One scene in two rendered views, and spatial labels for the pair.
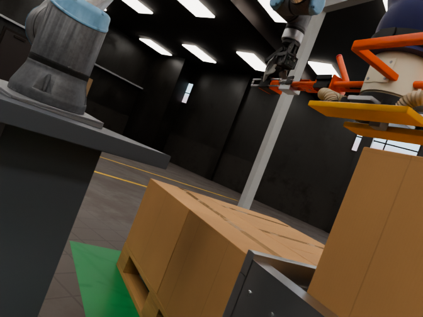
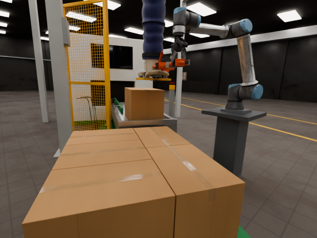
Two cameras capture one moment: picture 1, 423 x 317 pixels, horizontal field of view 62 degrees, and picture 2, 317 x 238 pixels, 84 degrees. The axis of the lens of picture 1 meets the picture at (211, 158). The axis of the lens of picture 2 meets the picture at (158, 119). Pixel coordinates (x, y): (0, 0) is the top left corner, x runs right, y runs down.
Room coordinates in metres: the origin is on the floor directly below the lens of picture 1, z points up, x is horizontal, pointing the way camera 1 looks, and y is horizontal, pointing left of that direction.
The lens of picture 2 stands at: (2.94, -0.02, 1.06)
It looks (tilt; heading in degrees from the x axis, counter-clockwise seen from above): 12 degrees down; 190
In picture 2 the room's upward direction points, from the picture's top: 2 degrees clockwise
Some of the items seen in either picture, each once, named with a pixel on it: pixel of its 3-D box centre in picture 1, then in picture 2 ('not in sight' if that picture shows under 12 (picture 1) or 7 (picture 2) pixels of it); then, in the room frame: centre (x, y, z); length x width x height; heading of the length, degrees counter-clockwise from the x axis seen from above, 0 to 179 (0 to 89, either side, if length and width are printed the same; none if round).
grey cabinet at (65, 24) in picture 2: not in sight; (66, 32); (0.79, -1.64, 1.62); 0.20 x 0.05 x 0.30; 28
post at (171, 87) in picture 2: not in sight; (171, 117); (0.27, -0.31, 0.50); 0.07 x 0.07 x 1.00; 28
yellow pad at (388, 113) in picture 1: (362, 107); (160, 78); (1.02, -0.36, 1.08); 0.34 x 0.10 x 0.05; 31
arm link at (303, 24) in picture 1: (298, 19); (179, 17); (1.56, -0.14, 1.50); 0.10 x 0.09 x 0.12; 130
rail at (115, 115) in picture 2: not in sight; (113, 112); (0.14, -1.32, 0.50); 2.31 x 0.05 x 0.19; 28
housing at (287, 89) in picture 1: (290, 87); (171, 64); (1.47, -0.20, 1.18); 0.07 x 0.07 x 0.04; 31
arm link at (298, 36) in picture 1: (292, 38); (178, 30); (1.56, -0.14, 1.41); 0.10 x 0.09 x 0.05; 120
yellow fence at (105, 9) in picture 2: not in sight; (87, 79); (0.47, -1.59, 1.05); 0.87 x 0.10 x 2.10; 80
